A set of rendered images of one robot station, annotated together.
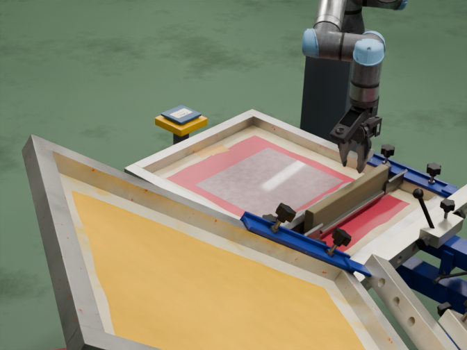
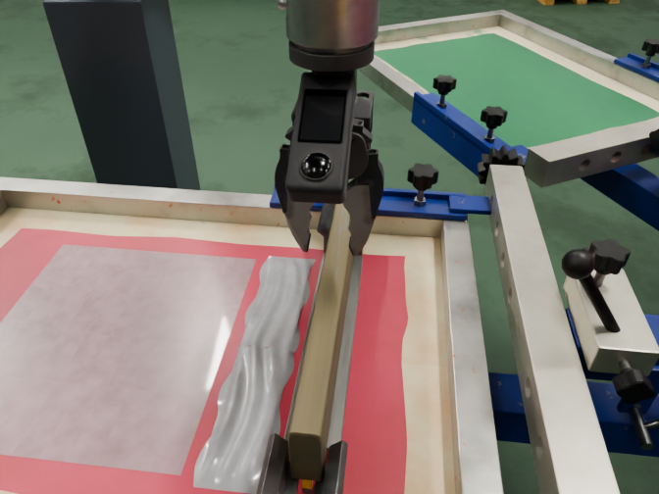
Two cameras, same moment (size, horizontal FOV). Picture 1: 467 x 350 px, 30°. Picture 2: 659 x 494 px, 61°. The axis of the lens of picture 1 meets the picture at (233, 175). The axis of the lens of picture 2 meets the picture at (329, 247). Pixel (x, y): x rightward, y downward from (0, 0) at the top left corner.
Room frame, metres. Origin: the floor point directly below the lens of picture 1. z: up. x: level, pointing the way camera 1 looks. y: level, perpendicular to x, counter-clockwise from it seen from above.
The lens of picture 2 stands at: (1.71, -0.07, 1.48)
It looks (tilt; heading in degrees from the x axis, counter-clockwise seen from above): 38 degrees down; 326
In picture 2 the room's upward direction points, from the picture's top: straight up
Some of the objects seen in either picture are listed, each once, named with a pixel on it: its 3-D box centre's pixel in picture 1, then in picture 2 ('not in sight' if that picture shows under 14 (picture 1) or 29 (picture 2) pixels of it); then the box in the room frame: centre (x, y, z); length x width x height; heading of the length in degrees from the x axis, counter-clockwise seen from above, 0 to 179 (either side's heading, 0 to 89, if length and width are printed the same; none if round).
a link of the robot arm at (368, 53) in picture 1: (367, 62); not in sight; (2.10, -0.33, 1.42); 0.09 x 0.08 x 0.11; 168
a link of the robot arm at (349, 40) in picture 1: (363, 48); not in sight; (2.20, -0.34, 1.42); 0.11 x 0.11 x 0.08; 78
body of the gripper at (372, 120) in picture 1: (362, 117); (332, 106); (2.10, -0.34, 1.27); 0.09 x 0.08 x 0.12; 139
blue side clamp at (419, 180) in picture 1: (406, 180); (367, 213); (2.27, -0.52, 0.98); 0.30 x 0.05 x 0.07; 49
